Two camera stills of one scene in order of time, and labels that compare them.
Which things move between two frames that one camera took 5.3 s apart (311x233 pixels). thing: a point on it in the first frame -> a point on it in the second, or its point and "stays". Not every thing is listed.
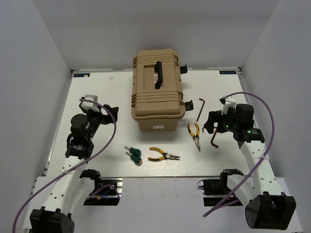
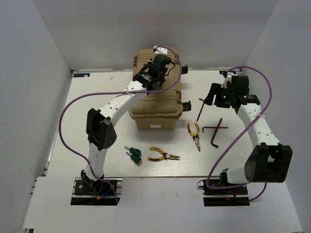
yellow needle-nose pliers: x=165 y=156 stays
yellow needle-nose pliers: x=196 y=138 stays
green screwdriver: x=132 y=150 stays
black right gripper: x=215 y=116 -> x=215 y=89
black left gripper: x=106 y=119 -> x=164 y=79
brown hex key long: x=213 y=138 stays
